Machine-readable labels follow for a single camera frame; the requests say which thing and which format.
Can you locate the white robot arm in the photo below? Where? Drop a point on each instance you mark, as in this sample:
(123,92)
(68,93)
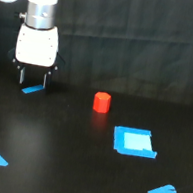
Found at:
(40,15)

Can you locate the blue tape strip far left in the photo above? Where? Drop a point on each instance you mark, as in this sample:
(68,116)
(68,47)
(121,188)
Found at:
(32,89)

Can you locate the blue tape strip near right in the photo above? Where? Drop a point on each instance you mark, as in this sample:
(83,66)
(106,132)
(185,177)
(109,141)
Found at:
(164,189)

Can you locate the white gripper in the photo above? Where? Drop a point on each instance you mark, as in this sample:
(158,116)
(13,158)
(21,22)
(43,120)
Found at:
(39,48)

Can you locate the blue tape square marker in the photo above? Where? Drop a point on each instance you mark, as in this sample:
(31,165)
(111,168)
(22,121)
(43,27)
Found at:
(134,142)

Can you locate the red hexagonal block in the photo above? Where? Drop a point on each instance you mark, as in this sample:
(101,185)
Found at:
(102,102)

